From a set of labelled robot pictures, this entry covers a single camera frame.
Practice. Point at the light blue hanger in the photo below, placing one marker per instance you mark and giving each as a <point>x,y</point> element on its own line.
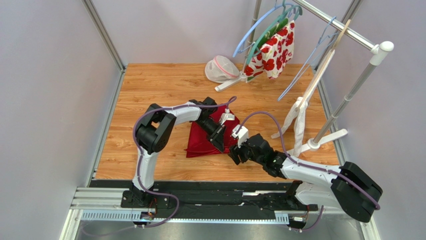
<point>261,27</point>
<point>322,44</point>

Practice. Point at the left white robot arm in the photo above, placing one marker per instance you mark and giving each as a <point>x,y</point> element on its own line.
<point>152,132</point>

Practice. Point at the red floral cloth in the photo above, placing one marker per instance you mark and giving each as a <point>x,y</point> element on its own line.
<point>273,55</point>

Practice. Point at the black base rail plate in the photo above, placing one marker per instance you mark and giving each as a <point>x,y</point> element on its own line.
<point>212,199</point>

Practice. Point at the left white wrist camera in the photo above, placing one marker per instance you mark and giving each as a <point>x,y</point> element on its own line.
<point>227,117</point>

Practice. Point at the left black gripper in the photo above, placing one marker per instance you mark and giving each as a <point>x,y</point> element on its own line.
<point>218,137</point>

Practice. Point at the white metal clothes rack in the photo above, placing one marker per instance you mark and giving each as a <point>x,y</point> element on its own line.
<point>372,117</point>

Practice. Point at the light blue hanger right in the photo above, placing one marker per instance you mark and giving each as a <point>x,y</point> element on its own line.
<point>322,44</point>

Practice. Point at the dark red cloth napkin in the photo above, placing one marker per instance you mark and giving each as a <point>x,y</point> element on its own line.
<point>199,145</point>

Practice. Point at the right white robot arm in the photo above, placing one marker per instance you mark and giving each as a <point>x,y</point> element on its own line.
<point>345,187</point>

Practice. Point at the teal hanger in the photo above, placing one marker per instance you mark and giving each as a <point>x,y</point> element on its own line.
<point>269,33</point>

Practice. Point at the white towel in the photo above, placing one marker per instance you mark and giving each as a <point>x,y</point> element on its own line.
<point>299,120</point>

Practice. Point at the wooden hanger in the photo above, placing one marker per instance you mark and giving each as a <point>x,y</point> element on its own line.
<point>323,66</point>

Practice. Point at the white mesh laundry bag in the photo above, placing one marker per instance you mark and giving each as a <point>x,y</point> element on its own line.
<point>221,69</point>

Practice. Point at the light blue hanger left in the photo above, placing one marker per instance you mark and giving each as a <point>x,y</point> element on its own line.
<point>261,27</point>

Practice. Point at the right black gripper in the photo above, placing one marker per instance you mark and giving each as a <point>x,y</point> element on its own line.
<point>241,152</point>

